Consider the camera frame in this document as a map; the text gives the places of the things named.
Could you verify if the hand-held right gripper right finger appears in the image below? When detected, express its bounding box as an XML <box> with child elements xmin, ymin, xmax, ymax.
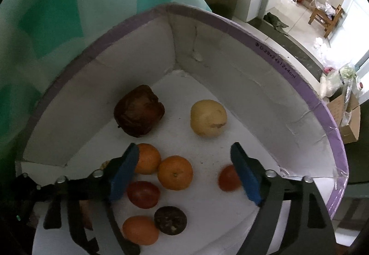
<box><xmin>230</xmin><ymin>142</ymin><xmax>338</xmax><ymax>255</ymax></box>

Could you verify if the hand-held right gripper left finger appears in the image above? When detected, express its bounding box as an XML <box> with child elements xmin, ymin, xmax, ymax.
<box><xmin>43</xmin><ymin>143</ymin><xmax>142</xmax><ymax>255</ymax></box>

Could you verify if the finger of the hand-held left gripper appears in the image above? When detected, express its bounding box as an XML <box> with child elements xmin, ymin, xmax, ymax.
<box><xmin>16</xmin><ymin>173</ymin><xmax>57</xmax><ymax>207</ymax></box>

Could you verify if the red cherry tomato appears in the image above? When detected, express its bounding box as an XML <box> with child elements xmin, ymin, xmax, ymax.
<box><xmin>218</xmin><ymin>164</ymin><xmax>243</xmax><ymax>192</ymax></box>
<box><xmin>127</xmin><ymin>181</ymin><xmax>160</xmax><ymax>209</ymax></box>

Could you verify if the tangerine with stem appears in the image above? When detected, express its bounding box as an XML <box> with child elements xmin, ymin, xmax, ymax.
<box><xmin>134</xmin><ymin>143</ymin><xmax>162</xmax><ymax>175</ymax></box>

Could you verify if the small orange kumquat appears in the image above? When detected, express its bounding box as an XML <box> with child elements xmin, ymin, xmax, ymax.
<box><xmin>122</xmin><ymin>215</ymin><xmax>160</xmax><ymax>246</ymax></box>

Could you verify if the dark water chestnut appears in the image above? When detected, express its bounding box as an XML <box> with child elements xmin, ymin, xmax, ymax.
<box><xmin>154</xmin><ymin>206</ymin><xmax>188</xmax><ymax>235</ymax></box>

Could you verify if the wrinkled dark red apple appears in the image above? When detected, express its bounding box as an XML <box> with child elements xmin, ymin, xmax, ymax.
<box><xmin>113</xmin><ymin>85</ymin><xmax>166</xmax><ymax>138</ymax></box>

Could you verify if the large yellow striped melon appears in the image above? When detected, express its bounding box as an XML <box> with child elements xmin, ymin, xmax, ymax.
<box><xmin>190</xmin><ymin>100</ymin><xmax>228</xmax><ymax>138</ymax></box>

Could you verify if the white box with purple rim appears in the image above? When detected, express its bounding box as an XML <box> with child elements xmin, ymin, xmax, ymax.
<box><xmin>14</xmin><ymin>3</ymin><xmax>349</xmax><ymax>255</ymax></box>

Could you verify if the cardboard box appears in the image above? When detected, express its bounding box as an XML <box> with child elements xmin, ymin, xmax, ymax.
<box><xmin>326</xmin><ymin>94</ymin><xmax>361</xmax><ymax>144</ymax></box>

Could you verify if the green cloth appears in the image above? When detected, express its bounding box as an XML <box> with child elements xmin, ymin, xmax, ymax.
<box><xmin>264</xmin><ymin>12</ymin><xmax>289</xmax><ymax>35</ymax></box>

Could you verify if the green trash bin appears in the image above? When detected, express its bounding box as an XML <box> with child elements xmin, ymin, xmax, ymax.
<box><xmin>200</xmin><ymin>0</ymin><xmax>240</xmax><ymax>21</ymax></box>

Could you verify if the teal checkered tablecloth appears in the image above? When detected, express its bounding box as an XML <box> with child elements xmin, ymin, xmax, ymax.
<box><xmin>0</xmin><ymin>0</ymin><xmax>212</xmax><ymax>163</ymax></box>

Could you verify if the wooden stool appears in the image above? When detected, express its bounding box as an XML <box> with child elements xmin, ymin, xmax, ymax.
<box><xmin>308</xmin><ymin>0</ymin><xmax>345</xmax><ymax>38</ymax></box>

